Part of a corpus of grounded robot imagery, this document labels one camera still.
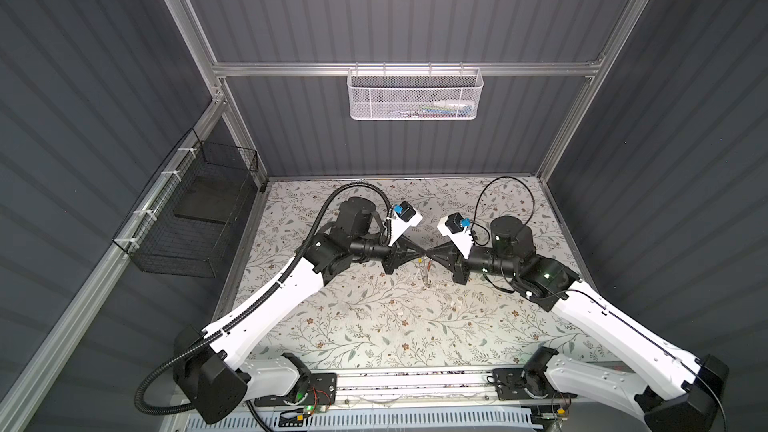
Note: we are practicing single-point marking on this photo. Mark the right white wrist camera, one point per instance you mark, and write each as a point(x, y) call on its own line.
point(457, 229)

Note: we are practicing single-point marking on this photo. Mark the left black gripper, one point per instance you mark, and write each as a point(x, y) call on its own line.
point(400, 253)

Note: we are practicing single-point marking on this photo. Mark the black wire mesh basket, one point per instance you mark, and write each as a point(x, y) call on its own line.
point(197, 212)

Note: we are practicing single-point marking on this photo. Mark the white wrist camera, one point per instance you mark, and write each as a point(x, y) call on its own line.
point(404, 216)
point(457, 229)

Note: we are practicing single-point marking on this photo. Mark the marker pens in basket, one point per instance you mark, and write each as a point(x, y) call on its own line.
point(439, 109)

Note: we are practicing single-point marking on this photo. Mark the white wire mesh basket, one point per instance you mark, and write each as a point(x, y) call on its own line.
point(370, 91)

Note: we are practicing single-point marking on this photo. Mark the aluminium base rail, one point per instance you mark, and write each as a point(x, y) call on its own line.
point(447, 386)

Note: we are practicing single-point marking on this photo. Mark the white slotted cable duct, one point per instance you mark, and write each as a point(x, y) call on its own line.
point(473, 418)

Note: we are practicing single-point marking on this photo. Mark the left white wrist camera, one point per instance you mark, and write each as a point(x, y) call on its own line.
point(404, 216)

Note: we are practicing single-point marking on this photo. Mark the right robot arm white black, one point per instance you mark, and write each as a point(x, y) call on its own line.
point(666, 387)

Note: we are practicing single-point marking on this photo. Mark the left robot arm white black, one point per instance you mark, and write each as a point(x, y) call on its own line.
point(218, 377)

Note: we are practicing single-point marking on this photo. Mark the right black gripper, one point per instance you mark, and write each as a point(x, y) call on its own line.
point(455, 265)

